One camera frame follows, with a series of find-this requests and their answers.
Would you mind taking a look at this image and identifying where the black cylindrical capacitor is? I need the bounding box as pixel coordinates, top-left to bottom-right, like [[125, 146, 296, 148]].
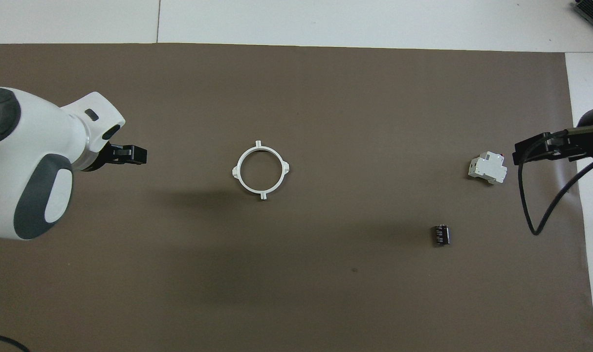
[[431, 223, 451, 247]]

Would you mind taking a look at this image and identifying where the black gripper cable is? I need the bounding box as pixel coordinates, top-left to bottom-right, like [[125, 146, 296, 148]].
[[0, 331, 31, 352], [517, 125, 593, 237]]

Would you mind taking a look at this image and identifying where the white half-ring pipe clamp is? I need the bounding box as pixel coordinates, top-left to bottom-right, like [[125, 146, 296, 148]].
[[259, 140, 291, 201], [232, 140, 264, 201]]

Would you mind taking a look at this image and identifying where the white circuit breaker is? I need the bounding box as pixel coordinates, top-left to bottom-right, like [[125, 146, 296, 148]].
[[467, 151, 508, 186]]

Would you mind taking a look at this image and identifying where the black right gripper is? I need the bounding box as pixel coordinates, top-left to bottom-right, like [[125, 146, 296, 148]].
[[513, 102, 593, 164]]

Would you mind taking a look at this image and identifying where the brown paper mat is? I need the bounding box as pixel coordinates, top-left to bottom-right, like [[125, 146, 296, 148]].
[[0, 43, 593, 352]]

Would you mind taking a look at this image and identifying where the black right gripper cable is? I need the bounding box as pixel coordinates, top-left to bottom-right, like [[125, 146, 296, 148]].
[[517, 125, 593, 237]]

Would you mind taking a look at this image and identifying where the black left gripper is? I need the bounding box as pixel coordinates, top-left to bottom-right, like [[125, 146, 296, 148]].
[[88, 142, 148, 172]]

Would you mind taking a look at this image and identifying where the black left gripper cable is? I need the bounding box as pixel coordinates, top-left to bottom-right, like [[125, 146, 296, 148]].
[[0, 331, 31, 352]]

